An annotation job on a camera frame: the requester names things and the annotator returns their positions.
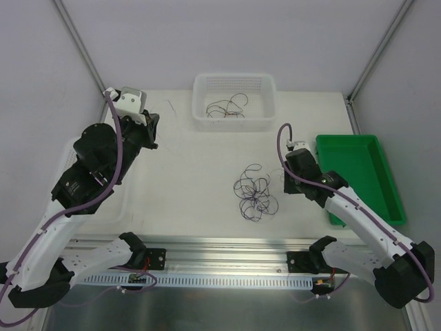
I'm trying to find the white thin cable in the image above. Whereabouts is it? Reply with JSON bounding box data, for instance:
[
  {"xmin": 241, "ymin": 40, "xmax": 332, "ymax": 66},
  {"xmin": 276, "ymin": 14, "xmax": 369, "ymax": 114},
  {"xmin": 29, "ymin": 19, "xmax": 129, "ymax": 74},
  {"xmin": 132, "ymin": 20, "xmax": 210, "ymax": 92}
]
[{"xmin": 151, "ymin": 99, "xmax": 180, "ymax": 118}]

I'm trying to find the purple cable bundle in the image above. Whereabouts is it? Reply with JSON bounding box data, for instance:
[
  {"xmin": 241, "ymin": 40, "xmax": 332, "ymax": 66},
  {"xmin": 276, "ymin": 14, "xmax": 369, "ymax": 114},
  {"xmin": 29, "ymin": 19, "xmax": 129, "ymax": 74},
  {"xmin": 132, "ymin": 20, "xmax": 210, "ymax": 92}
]
[{"xmin": 232, "ymin": 162, "xmax": 279, "ymax": 222}]

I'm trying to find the brown thin cable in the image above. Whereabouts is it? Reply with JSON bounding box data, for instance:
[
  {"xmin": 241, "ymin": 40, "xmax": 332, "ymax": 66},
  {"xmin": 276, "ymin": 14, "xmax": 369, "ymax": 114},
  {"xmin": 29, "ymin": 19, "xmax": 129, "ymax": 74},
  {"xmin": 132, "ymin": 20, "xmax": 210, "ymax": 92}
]
[{"xmin": 205, "ymin": 92, "xmax": 249, "ymax": 119}]

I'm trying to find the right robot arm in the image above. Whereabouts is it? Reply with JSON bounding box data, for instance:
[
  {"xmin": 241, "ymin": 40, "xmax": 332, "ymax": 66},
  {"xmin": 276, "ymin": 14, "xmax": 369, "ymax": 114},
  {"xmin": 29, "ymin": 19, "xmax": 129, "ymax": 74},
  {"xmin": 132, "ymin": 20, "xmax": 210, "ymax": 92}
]
[{"xmin": 278, "ymin": 148, "xmax": 435, "ymax": 308}]

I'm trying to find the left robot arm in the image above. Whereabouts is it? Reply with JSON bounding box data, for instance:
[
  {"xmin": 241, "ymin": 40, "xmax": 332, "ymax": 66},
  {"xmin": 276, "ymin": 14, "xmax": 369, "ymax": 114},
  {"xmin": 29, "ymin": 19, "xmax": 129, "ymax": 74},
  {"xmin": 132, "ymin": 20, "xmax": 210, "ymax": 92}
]
[{"xmin": 4, "ymin": 111, "xmax": 160, "ymax": 309}]

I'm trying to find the green plastic tray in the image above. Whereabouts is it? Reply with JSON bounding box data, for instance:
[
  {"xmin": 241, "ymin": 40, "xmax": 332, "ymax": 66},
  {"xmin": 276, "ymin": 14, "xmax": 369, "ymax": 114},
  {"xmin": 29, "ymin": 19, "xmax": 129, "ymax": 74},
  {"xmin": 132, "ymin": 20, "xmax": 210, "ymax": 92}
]
[{"xmin": 316, "ymin": 134, "xmax": 407, "ymax": 226}]

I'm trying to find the white basket at back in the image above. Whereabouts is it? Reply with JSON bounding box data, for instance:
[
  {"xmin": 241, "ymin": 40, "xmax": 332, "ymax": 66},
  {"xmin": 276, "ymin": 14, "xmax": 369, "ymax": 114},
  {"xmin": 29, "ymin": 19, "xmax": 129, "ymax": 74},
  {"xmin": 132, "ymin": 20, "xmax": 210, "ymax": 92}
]
[{"xmin": 192, "ymin": 72, "xmax": 278, "ymax": 132}]

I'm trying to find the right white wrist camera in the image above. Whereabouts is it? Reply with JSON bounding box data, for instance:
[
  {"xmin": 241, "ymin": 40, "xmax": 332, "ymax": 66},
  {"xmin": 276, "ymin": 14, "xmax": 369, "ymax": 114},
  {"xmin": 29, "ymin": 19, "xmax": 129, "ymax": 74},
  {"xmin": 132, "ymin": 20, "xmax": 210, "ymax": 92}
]
[{"xmin": 286, "ymin": 139, "xmax": 313, "ymax": 152}]

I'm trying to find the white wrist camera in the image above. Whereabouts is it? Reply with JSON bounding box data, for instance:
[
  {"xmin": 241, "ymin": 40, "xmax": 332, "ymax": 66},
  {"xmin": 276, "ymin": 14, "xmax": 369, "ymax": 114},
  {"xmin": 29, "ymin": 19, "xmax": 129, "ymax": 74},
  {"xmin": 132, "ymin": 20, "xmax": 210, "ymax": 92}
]
[
  {"xmin": 286, "ymin": 139, "xmax": 313, "ymax": 152},
  {"xmin": 103, "ymin": 86, "xmax": 147, "ymax": 126}
]

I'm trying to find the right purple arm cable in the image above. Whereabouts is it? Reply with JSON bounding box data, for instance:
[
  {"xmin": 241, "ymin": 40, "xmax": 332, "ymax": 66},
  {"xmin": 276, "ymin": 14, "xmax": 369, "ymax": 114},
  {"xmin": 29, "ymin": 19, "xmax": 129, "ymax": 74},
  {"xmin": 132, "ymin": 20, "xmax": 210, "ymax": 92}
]
[{"xmin": 277, "ymin": 123, "xmax": 435, "ymax": 303}]

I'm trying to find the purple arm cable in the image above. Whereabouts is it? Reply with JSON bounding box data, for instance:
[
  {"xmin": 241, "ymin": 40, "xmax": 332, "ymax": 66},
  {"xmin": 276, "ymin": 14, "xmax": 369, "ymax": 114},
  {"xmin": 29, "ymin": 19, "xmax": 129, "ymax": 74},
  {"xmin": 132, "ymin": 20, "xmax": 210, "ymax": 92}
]
[
  {"xmin": 277, "ymin": 123, "xmax": 435, "ymax": 303},
  {"xmin": 0, "ymin": 91, "xmax": 125, "ymax": 325}
]

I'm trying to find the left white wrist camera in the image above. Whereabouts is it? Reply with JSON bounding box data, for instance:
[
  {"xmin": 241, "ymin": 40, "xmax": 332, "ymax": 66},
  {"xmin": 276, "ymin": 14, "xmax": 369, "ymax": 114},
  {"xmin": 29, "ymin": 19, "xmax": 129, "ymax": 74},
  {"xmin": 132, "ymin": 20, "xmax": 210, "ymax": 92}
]
[{"xmin": 103, "ymin": 86, "xmax": 147, "ymax": 126}]

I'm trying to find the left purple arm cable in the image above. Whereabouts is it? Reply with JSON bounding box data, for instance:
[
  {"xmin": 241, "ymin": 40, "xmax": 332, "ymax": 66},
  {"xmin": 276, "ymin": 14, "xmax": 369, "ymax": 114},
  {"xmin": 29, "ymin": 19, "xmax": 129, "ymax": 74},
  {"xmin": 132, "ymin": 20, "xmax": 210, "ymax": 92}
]
[{"xmin": 0, "ymin": 91, "xmax": 125, "ymax": 325}]

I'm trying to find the right aluminium frame post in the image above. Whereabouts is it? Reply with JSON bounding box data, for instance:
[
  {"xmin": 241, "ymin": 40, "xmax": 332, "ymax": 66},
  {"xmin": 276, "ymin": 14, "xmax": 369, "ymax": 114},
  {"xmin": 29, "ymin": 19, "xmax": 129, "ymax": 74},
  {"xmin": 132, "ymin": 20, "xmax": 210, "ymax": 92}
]
[{"xmin": 347, "ymin": 0, "xmax": 416, "ymax": 105}]

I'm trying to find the aluminium frame post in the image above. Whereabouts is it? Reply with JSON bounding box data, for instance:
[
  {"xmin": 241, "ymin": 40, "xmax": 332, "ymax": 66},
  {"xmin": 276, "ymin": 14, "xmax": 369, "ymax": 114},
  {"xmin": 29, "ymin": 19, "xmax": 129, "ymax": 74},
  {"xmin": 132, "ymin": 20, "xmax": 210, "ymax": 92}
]
[
  {"xmin": 51, "ymin": 0, "xmax": 111, "ymax": 101},
  {"xmin": 347, "ymin": 0, "xmax": 416, "ymax": 105}
]

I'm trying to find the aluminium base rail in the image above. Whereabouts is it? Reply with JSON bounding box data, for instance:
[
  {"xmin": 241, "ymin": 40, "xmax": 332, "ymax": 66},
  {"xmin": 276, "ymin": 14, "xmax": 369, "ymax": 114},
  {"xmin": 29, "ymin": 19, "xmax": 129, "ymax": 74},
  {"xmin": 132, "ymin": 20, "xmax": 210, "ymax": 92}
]
[{"xmin": 65, "ymin": 234, "xmax": 345, "ymax": 277}]

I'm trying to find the white slotted cable duct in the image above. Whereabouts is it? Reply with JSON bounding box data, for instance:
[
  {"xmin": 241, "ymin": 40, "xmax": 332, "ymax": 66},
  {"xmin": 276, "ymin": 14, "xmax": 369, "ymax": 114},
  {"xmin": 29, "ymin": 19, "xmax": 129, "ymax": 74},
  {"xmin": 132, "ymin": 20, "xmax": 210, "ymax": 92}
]
[{"xmin": 80, "ymin": 272, "xmax": 313, "ymax": 290}]

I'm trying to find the left aluminium frame post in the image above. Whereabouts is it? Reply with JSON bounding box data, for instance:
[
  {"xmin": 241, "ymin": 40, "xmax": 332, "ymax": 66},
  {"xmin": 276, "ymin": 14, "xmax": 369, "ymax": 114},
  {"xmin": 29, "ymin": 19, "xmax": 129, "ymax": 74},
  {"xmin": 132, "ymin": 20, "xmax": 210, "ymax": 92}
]
[{"xmin": 51, "ymin": 0, "xmax": 111, "ymax": 101}]

